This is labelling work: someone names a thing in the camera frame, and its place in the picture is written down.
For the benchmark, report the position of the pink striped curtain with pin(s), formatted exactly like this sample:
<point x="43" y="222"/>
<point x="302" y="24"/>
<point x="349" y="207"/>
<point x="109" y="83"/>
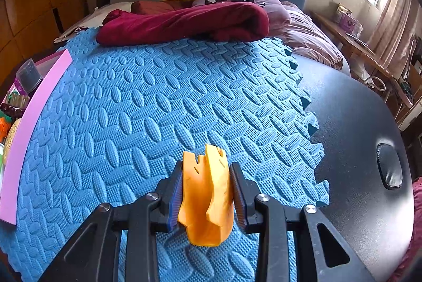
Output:
<point x="392" y="21"/>

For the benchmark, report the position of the blue foam mat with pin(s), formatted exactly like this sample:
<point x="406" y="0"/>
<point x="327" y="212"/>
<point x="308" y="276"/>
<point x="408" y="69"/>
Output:
<point x="165" y="97"/>

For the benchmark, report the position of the beige cloth bag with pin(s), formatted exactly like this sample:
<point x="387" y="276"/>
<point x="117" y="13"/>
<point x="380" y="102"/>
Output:
<point x="99" y="15"/>

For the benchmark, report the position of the black jar with clear lid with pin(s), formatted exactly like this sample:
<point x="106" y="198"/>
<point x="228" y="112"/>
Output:
<point x="29" y="77"/>

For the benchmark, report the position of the pink duvet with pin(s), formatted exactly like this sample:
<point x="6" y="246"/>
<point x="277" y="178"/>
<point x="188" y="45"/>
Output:
<point x="306" y="38"/>

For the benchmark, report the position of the orange and black toy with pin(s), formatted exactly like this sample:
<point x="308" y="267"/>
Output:
<point x="5" y="123"/>

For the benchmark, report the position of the pink cardboard box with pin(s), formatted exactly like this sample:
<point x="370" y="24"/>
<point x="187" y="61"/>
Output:
<point x="29" y="137"/>

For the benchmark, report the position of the green and white bottle toy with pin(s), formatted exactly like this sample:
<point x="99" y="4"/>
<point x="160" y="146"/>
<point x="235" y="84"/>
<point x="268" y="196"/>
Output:
<point x="2" y="153"/>

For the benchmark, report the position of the wooden side table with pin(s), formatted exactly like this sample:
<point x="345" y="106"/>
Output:
<point x="359" y="44"/>

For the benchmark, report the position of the yellow dotted toy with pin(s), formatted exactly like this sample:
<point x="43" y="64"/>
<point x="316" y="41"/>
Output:
<point x="13" y="133"/>

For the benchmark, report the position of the yellow-orange plastic piece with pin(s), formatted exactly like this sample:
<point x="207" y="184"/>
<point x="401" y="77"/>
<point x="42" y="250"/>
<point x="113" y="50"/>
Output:
<point x="201" y="203"/>

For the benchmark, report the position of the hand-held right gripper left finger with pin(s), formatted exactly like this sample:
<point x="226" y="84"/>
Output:
<point x="176" y="199"/>

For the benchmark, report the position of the purple cat pillow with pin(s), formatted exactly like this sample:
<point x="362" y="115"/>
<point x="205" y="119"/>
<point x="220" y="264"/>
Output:
<point x="263" y="1"/>

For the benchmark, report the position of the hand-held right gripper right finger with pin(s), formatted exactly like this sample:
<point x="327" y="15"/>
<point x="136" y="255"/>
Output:
<point x="238" y="199"/>

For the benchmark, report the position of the black oval cushion plug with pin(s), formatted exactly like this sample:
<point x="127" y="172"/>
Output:
<point x="389" y="166"/>

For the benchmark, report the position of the maroon blanket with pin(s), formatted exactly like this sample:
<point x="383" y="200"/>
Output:
<point x="184" y="23"/>

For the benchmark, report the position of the purple patterned box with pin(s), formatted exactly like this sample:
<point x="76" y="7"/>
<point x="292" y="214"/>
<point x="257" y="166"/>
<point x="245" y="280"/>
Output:
<point x="349" y="20"/>

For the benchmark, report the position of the brown toy with yellow pegs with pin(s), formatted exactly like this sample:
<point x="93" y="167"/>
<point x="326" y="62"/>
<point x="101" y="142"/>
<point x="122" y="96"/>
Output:
<point x="13" y="110"/>

